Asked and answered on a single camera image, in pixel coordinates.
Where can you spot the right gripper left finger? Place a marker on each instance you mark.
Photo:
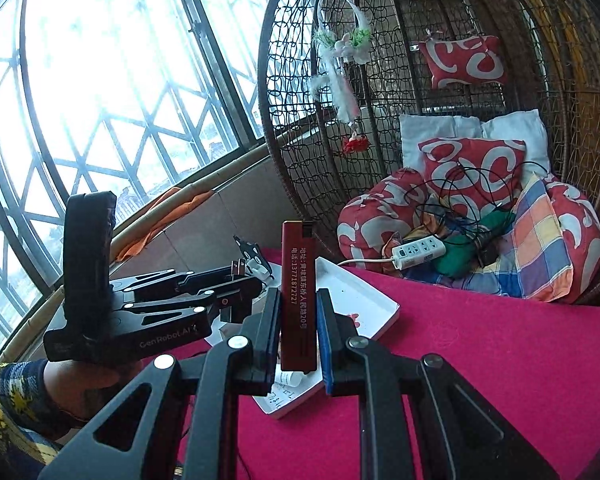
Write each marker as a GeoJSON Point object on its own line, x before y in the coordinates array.
{"type": "Point", "coordinates": [172, 404]}

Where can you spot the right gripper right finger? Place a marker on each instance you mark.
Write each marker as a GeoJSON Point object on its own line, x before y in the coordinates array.
{"type": "Point", "coordinates": [446, 430]}

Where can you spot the white pill bottle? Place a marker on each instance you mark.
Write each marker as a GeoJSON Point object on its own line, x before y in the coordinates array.
{"type": "Point", "coordinates": [288, 378]}

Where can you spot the dark red bar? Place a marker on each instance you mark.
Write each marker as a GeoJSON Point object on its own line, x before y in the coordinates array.
{"type": "Point", "coordinates": [298, 336]}

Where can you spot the black power adapter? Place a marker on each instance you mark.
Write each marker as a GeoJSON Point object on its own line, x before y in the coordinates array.
{"type": "Point", "coordinates": [236, 295]}

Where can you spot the person left forearm sleeve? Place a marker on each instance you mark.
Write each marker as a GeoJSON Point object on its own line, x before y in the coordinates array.
{"type": "Point", "coordinates": [31, 422]}

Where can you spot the person left hand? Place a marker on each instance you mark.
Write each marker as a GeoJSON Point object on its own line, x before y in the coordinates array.
{"type": "Point", "coordinates": [82, 389]}

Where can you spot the orange cloth on sill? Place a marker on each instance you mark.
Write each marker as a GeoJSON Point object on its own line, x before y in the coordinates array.
{"type": "Point", "coordinates": [161, 212]}

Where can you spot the white cardboard tray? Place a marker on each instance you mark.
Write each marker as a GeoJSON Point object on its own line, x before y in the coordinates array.
{"type": "Point", "coordinates": [348, 313]}

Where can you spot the black cat phone stand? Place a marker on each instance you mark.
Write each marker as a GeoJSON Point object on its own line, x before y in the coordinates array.
{"type": "Point", "coordinates": [255, 262]}

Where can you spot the pink tablecloth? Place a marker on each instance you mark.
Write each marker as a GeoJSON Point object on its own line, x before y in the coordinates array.
{"type": "Point", "coordinates": [537, 364]}

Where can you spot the white power strip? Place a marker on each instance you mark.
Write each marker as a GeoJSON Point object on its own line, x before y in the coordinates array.
{"type": "Point", "coordinates": [409, 254]}

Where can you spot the green cloth bag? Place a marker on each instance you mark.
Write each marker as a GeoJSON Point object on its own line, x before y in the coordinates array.
{"type": "Point", "coordinates": [462, 250]}

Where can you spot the plaid checkered cushion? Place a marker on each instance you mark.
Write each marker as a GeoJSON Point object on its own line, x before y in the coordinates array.
{"type": "Point", "coordinates": [550, 253]}

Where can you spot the red white round cushion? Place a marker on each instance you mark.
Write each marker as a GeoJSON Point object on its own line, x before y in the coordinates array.
{"type": "Point", "coordinates": [370, 225]}

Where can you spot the window with lattice grille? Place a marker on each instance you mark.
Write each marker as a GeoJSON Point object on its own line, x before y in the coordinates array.
{"type": "Point", "coordinates": [126, 96]}

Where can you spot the red white square pillow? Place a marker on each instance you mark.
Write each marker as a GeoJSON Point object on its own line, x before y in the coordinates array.
{"type": "Point", "coordinates": [473, 176]}

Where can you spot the wicker egg chair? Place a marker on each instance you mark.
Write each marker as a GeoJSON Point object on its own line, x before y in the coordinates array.
{"type": "Point", "coordinates": [551, 54]}

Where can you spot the white feather dreamcatcher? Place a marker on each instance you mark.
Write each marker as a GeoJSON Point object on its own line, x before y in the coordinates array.
{"type": "Point", "coordinates": [335, 54]}

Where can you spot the small red hanging pillow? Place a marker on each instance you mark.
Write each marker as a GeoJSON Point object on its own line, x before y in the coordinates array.
{"type": "Point", "coordinates": [469, 61]}

